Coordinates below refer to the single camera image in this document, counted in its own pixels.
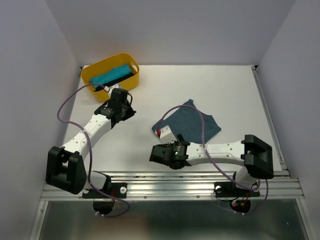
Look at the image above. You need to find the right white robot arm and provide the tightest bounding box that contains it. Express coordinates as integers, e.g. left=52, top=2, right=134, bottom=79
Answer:
left=149, top=134, right=274, bottom=195

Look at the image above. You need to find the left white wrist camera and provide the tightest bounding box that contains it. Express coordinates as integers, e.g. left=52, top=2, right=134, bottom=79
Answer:
left=104, top=84, right=122, bottom=95

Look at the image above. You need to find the rolled teal t shirt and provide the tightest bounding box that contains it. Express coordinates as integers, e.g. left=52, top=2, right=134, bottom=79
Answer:
left=90, top=64, right=134, bottom=85

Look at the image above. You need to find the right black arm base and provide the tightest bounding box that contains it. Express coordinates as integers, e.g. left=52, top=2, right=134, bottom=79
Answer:
left=213, top=172, right=260, bottom=199

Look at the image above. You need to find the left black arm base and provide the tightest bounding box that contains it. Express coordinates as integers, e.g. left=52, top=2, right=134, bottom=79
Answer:
left=82, top=171, right=128, bottom=199

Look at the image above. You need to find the dark blue-grey t shirt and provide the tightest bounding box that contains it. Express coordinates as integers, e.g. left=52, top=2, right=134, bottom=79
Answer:
left=151, top=99, right=222, bottom=144

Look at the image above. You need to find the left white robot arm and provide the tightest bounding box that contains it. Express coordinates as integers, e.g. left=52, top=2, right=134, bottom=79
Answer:
left=45, top=88, right=136, bottom=197

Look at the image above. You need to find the rolled black t shirt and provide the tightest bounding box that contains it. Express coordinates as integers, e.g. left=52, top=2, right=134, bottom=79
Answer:
left=90, top=71, right=134, bottom=92

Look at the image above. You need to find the yellow plastic basket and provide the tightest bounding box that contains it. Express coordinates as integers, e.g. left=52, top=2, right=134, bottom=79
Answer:
left=81, top=53, right=140, bottom=102

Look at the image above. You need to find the aluminium right side rail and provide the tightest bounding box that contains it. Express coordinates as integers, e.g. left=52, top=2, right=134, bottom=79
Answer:
left=250, top=65, right=291, bottom=178

